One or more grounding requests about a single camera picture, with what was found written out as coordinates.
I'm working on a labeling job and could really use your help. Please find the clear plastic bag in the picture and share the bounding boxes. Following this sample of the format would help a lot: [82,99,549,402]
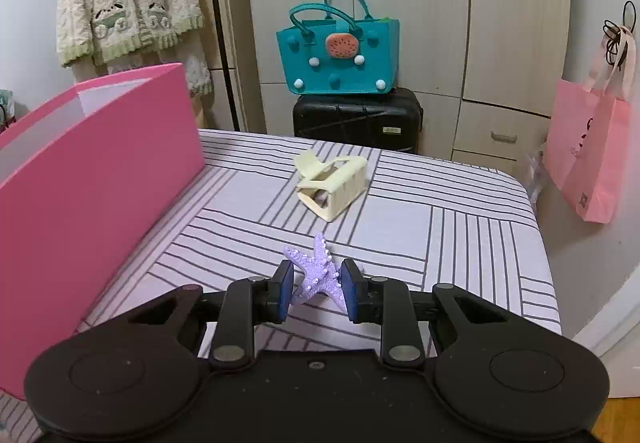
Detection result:
[525,143,548,204]

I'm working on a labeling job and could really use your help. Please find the pink cardboard box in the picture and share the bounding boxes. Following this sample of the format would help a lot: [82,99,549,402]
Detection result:
[0,63,203,399]

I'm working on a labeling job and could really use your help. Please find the black hair ties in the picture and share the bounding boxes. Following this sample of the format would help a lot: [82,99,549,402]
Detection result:
[602,0,638,69]

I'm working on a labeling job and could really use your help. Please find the cream hair claw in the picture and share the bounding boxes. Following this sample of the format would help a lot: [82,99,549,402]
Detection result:
[292,150,368,223]

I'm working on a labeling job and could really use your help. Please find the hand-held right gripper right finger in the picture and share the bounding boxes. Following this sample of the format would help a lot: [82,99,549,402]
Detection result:
[341,258,538,368]

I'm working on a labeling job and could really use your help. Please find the black suitcase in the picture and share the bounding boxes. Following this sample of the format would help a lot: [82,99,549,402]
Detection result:
[292,87,425,155]

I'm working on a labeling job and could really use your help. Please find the purple starfish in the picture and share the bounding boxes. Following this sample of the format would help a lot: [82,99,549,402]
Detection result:
[282,232,348,314]

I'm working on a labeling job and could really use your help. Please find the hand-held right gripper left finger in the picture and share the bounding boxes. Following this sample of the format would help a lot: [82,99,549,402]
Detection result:
[107,259,296,371]

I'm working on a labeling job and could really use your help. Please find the pink shopping bag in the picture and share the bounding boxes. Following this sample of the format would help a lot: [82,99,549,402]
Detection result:
[542,23,640,225]

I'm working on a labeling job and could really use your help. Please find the black clothes rack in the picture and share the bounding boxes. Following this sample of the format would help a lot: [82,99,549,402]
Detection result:
[205,0,241,131]

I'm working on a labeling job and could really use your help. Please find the teal felt tote bag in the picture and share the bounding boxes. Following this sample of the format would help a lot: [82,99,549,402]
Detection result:
[276,0,401,96]

